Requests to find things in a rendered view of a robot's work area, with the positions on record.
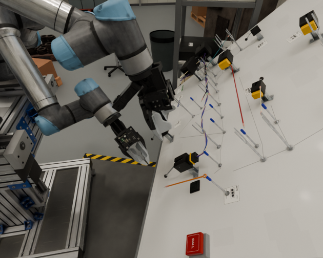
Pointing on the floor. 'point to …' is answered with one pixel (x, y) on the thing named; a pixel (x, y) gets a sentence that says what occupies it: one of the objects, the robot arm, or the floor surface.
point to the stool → (114, 66)
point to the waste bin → (162, 48)
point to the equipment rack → (206, 6)
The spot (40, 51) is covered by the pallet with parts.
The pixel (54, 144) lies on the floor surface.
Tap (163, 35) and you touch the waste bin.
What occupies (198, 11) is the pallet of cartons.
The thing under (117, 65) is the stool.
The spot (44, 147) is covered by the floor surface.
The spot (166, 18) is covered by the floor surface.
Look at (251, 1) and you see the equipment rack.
